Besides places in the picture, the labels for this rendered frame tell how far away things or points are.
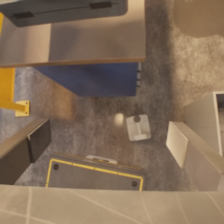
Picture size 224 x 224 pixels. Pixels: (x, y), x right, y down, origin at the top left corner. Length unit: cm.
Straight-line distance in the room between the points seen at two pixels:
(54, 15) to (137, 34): 25
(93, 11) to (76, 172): 100
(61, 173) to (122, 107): 72
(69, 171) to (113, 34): 93
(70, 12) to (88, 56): 18
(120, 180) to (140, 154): 37
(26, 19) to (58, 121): 123
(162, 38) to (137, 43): 114
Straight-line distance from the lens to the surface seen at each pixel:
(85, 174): 116
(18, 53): 63
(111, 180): 113
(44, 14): 39
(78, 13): 37
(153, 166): 143
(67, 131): 152
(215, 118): 93
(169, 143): 17
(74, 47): 54
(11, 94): 167
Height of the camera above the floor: 139
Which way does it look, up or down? 80 degrees down
